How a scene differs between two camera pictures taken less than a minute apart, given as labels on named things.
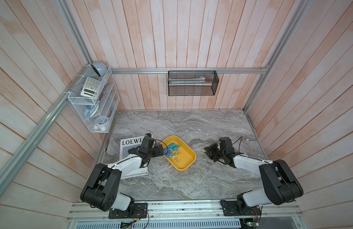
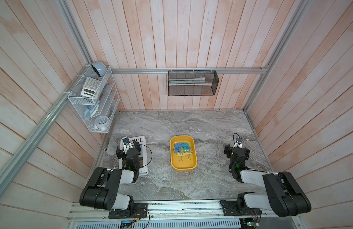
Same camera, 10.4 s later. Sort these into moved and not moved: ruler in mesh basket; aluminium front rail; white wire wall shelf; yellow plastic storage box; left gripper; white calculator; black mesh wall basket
Moved: yellow plastic storage box; left gripper
Not moved: black mesh wall basket; ruler in mesh basket; aluminium front rail; white wire wall shelf; white calculator
